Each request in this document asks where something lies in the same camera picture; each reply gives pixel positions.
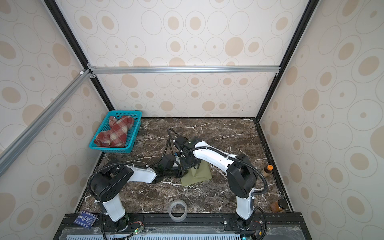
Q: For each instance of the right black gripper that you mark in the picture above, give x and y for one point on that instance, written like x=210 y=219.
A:
x=183 y=166

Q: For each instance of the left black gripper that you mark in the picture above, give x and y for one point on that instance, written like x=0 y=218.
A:
x=180 y=171

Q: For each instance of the olive green skirt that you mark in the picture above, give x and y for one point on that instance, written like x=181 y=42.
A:
x=202 y=174

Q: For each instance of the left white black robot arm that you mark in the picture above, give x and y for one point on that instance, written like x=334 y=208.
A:
x=105 y=184

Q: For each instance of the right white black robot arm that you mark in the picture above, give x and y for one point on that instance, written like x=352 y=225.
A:
x=244 y=180

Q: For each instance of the clear tape roll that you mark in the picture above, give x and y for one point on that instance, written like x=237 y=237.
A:
x=178 y=211

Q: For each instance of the red plaid skirt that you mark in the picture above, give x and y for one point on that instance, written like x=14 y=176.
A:
x=116 y=136

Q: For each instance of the teal plastic basket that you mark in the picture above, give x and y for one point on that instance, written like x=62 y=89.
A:
x=132 y=133

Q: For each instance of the brown bottle orange cap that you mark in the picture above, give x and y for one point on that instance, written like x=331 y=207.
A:
x=267 y=170

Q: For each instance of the brown jar black lid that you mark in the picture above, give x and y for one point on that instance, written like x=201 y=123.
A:
x=279 y=205

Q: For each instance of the blue card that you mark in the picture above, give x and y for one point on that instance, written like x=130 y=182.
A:
x=85 y=219

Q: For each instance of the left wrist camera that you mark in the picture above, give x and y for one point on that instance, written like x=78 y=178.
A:
x=167 y=162

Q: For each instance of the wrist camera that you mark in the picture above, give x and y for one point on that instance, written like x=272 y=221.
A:
x=179 y=141
x=167 y=162

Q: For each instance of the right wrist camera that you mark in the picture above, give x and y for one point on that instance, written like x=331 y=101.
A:
x=179 y=141

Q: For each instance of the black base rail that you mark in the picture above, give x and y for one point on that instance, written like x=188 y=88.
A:
x=285 y=226

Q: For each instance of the horizontal aluminium rail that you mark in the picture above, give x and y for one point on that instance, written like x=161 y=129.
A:
x=185 y=70

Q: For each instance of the left slanted aluminium rail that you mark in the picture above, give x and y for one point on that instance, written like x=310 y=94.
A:
x=25 y=138

